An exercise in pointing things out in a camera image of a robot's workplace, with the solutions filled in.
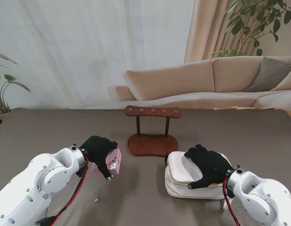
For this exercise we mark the cream handbag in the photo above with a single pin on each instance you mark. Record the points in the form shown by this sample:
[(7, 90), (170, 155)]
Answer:
[(178, 188)]

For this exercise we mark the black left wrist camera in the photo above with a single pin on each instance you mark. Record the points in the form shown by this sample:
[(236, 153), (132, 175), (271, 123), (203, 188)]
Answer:
[(81, 171)]

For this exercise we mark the dark green leafy plant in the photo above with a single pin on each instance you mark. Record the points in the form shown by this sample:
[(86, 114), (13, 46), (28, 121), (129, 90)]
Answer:
[(237, 26)]

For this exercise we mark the beige sofa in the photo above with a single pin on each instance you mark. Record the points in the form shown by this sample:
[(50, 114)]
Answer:
[(183, 80)]

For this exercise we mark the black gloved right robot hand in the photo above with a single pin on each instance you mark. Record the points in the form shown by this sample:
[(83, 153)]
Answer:
[(213, 167)]

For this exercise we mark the dark wooden jewelry stand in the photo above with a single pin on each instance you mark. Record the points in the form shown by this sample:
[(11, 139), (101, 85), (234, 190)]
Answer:
[(152, 146)]

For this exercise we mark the grey cushion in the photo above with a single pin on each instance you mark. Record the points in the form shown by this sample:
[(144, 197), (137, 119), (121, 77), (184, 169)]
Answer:
[(269, 75)]

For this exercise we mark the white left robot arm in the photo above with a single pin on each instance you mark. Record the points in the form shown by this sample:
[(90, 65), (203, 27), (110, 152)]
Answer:
[(41, 179)]

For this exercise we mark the white sheer curtain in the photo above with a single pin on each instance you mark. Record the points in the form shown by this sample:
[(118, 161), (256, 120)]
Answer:
[(88, 47)]

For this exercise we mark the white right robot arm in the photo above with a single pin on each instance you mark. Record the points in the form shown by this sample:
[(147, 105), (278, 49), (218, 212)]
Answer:
[(258, 195)]

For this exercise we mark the pink floral jewelry box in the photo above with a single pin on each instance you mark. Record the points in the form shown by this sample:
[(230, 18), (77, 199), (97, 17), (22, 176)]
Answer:
[(115, 160)]

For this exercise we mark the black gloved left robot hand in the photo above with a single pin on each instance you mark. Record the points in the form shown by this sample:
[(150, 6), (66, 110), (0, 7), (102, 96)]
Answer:
[(98, 148)]

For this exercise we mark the beige curtain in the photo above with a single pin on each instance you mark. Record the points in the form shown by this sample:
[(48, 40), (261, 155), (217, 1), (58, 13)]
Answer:
[(206, 35)]

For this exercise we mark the large leaf green plant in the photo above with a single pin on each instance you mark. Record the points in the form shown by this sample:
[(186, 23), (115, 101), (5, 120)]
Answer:
[(11, 78)]

